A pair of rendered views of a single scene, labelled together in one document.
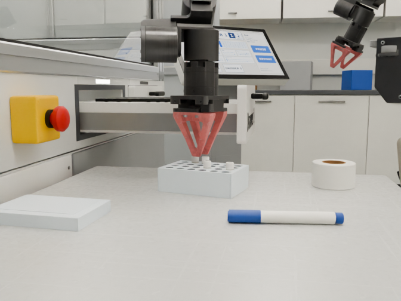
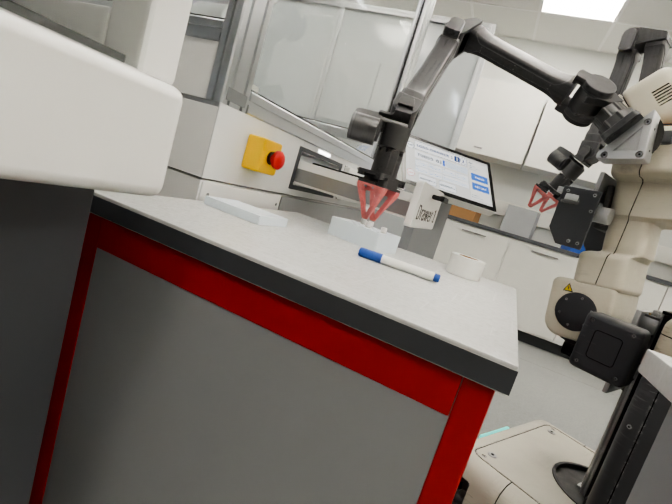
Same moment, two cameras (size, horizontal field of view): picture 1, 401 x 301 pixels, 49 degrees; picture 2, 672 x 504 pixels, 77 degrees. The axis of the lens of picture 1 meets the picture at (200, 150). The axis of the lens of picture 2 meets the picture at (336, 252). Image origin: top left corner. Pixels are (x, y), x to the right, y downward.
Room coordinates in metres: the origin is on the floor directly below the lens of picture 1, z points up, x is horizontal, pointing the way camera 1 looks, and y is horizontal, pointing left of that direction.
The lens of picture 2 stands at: (-0.17, -0.13, 0.86)
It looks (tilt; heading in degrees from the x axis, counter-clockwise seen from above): 9 degrees down; 11
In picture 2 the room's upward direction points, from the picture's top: 17 degrees clockwise
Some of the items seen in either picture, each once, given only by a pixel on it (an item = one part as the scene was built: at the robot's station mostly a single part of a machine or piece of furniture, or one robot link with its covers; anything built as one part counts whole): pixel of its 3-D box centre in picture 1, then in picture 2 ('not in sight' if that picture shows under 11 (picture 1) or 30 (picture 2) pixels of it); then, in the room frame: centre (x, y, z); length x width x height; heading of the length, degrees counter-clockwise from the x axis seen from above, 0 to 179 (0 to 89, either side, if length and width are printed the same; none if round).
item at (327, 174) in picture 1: (333, 174); (465, 266); (0.73, -0.22, 0.78); 0.07 x 0.07 x 0.04
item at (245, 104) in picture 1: (247, 110); (425, 207); (0.97, -0.10, 0.87); 0.29 x 0.02 x 0.11; 170
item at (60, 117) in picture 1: (57, 118); (275, 159); (0.69, 0.22, 0.88); 0.04 x 0.03 x 0.04; 170
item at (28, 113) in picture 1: (37, 118); (263, 155); (0.70, 0.25, 0.88); 0.07 x 0.05 x 0.07; 170
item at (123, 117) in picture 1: (154, 114); (354, 189); (1.01, 0.10, 0.86); 0.40 x 0.26 x 0.06; 80
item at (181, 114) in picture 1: (200, 127); (374, 198); (0.73, 0.00, 0.86); 0.07 x 0.07 x 0.09; 66
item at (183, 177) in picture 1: (203, 177); (363, 235); (0.70, -0.01, 0.78); 0.12 x 0.08 x 0.04; 66
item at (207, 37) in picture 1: (197, 46); (392, 137); (0.74, 0.00, 0.99); 0.07 x 0.06 x 0.07; 98
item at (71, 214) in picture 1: (49, 211); (246, 211); (0.55, 0.19, 0.77); 0.13 x 0.09 x 0.02; 76
